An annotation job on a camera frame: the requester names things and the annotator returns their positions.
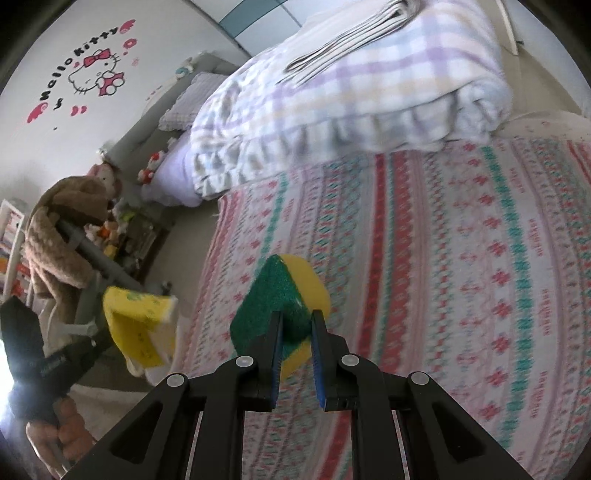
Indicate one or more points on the lavender pillow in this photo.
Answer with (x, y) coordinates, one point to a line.
(173, 170)

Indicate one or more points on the pastel plaid blanket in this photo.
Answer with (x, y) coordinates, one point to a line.
(369, 92)

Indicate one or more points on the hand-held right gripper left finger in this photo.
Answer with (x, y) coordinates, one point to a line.
(277, 350)

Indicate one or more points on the white door frame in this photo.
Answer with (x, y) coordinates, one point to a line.
(513, 25)

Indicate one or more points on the brown plush toy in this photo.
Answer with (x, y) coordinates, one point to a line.
(60, 230)

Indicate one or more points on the green yellow sponge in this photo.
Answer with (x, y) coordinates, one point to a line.
(270, 288)

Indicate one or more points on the red white plush toy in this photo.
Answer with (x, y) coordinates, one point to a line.
(151, 165)

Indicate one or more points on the patterned red green bedsheet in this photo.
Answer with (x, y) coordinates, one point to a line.
(438, 300)

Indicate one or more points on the white slatted rack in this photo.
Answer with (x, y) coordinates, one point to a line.
(11, 249)

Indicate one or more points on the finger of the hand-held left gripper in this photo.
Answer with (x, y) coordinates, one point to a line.
(92, 350)

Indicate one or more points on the pink plush toy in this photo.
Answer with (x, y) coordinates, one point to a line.
(105, 175)

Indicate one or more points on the folded striped sheet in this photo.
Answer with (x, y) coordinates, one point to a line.
(351, 37)

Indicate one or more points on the ruffled plaid pillow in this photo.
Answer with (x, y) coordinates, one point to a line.
(194, 104)

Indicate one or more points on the grey metal frame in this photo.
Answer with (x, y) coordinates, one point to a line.
(101, 267)

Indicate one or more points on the person's left hand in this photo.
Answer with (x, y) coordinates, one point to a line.
(74, 436)

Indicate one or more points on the yellow paper box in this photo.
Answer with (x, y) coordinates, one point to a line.
(134, 323)

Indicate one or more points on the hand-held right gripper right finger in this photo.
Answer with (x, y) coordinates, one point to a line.
(318, 350)

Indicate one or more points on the grey headboard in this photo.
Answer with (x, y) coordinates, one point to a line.
(138, 138)

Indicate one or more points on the pile of small toys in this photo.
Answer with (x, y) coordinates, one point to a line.
(113, 230)

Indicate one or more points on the cartoon cat wall sticker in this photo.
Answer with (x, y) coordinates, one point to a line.
(94, 69)

